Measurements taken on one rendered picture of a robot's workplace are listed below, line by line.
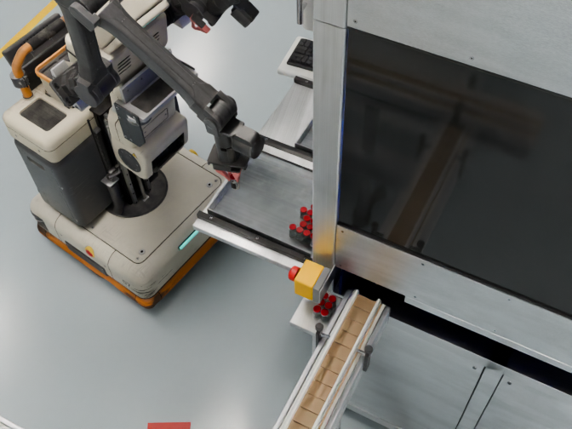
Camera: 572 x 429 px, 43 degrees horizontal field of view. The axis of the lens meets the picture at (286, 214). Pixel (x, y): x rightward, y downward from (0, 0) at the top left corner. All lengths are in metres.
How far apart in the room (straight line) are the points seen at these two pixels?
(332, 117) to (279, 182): 0.79
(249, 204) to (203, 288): 0.94
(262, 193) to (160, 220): 0.82
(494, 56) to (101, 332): 2.20
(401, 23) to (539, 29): 0.22
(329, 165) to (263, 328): 1.47
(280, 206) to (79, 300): 1.24
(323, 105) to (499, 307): 0.64
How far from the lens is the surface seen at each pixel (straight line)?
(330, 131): 1.51
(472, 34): 1.22
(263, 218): 2.16
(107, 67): 2.06
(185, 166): 3.10
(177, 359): 2.95
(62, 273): 3.25
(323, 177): 1.63
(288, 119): 2.41
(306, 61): 2.68
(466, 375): 2.13
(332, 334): 1.87
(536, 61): 1.22
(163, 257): 2.87
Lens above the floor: 2.65
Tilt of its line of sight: 55 degrees down
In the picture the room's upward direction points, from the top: 3 degrees counter-clockwise
